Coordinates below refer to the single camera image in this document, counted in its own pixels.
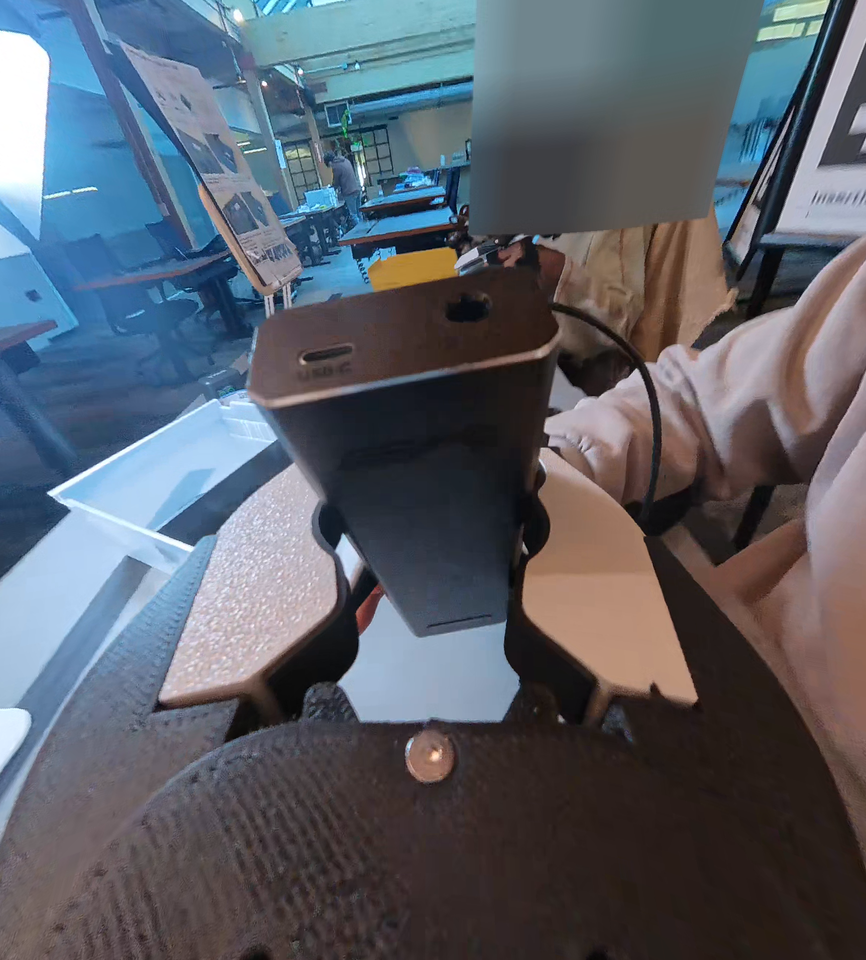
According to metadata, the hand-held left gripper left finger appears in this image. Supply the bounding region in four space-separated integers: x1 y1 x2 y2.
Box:
157 463 364 726

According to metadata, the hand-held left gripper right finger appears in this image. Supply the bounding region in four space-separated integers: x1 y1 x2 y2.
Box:
504 448 700 726

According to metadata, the black usb cable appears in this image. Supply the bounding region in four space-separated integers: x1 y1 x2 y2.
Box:
550 302 663 520

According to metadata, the black usb hub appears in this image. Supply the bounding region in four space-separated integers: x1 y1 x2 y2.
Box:
247 267 561 639

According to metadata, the white plastic tray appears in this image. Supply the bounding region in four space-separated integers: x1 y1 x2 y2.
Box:
49 396 293 575

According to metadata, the person's torso pale sweatshirt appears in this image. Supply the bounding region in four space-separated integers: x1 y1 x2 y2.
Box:
703 480 866 960

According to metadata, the wooden desk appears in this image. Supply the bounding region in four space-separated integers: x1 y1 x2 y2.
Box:
74 251 237 342

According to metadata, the black office chair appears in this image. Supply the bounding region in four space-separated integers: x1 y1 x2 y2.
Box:
64 232 203 380

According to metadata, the yellow bin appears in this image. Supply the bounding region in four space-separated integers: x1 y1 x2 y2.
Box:
367 247 458 293

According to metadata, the dark topped work table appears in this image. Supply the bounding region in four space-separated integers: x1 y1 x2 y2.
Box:
337 206 465 265

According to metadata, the wooden poster board on easel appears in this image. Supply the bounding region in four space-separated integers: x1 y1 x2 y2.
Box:
121 41 305 309

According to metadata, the black framed sign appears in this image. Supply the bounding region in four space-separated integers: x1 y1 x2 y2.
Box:
724 0 866 260

